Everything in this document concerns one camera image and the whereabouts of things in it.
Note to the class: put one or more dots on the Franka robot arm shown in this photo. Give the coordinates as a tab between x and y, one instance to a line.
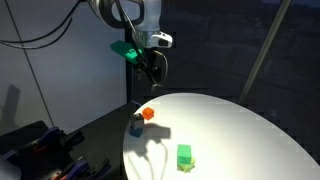
150	20

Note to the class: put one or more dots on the dark green block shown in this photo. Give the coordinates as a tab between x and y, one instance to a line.
184	153

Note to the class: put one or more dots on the orange block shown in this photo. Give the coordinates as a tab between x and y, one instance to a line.
148	113

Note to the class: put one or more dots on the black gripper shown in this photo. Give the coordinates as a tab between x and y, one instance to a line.
152	61

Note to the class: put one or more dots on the purple orange spring clamp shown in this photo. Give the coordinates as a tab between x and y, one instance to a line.
50	136
83	168

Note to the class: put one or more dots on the metal partition post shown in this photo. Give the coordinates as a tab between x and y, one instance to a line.
265	50

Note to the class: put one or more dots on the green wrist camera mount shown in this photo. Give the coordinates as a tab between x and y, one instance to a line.
126	51

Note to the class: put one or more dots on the blue block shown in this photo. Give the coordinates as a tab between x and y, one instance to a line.
136	131

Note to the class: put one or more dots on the lime green block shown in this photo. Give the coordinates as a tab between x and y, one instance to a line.
190	166

